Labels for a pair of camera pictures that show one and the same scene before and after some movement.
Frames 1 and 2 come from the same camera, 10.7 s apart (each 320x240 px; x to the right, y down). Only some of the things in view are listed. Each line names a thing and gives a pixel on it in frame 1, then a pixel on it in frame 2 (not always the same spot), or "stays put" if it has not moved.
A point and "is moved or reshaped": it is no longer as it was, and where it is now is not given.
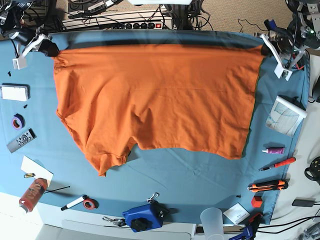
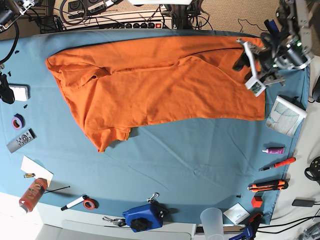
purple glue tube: x=274 y=150 stays put
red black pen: x=278 y=164 stays put
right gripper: x=27 y=38 -> x=6 y=93
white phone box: x=15 y=92 stays put
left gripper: x=288 y=55 -> x=261 y=58
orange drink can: x=33 y=194 stays put
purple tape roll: x=18 y=122 stays put
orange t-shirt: x=190 y=98 is moved or reshaped
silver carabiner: x=151 y=200 stays put
